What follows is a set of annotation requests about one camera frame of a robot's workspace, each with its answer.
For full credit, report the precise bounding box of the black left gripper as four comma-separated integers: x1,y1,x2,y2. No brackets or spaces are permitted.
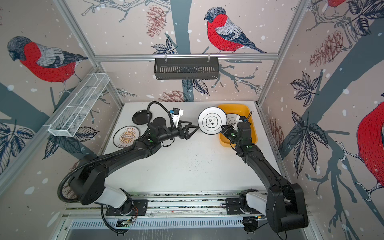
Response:
157,120,199,144

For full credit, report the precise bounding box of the white plate grey emblem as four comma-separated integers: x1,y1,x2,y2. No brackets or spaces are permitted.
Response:
227,114,240,129

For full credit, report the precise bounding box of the small black plate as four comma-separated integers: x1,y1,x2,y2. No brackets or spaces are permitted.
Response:
132,110,153,125

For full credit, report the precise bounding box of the orange sunburst plate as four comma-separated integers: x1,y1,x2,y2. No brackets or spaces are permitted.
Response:
113,126,140,149

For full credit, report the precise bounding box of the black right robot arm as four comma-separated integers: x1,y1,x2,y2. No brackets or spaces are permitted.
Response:
221,122,309,233

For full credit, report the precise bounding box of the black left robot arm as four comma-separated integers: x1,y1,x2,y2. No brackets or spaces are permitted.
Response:
57,117,199,208

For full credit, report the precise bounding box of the yellow plastic bin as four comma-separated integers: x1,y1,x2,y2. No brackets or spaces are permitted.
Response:
218,104,258,148

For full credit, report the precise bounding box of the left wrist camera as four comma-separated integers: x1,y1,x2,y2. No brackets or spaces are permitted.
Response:
170,108,184,127

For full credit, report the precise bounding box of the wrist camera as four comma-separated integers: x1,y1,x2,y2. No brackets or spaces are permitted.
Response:
234,116,245,130
170,108,184,127

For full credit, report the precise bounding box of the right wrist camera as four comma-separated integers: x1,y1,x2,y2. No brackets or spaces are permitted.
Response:
234,116,245,130

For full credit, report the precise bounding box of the black hanging wire basket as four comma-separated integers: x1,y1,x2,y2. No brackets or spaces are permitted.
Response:
154,58,220,80

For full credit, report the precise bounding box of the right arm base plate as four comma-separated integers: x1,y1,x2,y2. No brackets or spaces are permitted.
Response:
224,198,257,215

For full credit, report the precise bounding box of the aluminium rail bed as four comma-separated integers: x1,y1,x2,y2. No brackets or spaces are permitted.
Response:
61,191,313,220

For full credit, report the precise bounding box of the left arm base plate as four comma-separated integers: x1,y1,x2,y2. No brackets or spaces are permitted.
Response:
106,199,149,217

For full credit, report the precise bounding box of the white mesh wall shelf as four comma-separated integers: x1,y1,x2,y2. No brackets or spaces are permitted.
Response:
48,73,110,137

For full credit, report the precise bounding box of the left black cable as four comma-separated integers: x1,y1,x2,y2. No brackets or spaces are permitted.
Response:
56,100,176,235

